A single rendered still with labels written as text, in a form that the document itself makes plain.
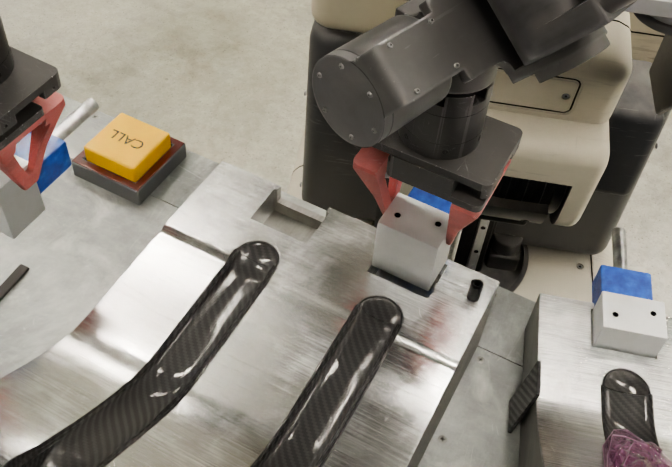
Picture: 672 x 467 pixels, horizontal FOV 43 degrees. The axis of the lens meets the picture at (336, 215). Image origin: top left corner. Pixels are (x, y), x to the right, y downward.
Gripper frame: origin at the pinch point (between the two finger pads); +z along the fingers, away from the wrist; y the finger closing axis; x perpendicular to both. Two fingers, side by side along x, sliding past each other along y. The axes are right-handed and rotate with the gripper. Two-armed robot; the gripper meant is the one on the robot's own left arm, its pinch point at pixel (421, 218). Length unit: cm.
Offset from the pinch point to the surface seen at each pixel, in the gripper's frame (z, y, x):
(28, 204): 0.8, -26.7, -13.6
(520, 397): 10.8, 11.9, -3.8
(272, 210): 7.0, -13.4, 0.2
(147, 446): 2.8, -7.8, -24.5
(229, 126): 94, -77, 85
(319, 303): 4.7, -4.3, -7.8
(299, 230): 7.2, -10.3, -0.4
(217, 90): 94, -87, 95
